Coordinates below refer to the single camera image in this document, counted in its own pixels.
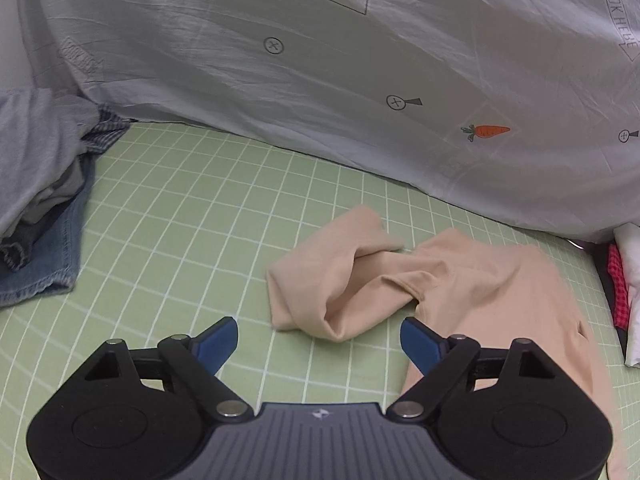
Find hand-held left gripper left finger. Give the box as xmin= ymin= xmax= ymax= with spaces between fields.
xmin=82 ymin=316 xmax=253 ymax=418

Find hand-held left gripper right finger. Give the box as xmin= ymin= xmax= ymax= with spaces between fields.
xmin=386 ymin=316 xmax=558 ymax=421

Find beige long-sleeve shirt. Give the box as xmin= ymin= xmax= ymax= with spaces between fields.
xmin=265 ymin=204 xmax=623 ymax=480

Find green grid mat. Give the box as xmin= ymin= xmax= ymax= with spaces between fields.
xmin=0 ymin=120 xmax=640 ymax=480

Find blue denim jeans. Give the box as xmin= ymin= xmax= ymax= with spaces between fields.
xmin=0 ymin=152 xmax=98 ymax=308

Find red checked garment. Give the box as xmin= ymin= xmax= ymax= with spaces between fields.
xmin=607 ymin=244 xmax=631 ymax=331

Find white folded garment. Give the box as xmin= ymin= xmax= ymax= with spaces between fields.
xmin=614 ymin=222 xmax=640 ymax=368

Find blue plaid shirt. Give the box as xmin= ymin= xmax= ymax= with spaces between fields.
xmin=82 ymin=105 xmax=133 ymax=156

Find grey garment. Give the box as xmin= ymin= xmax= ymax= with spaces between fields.
xmin=0 ymin=86 xmax=101 ymax=241

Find grey carrot-print sheet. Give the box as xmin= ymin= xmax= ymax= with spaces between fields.
xmin=15 ymin=0 xmax=640 ymax=246

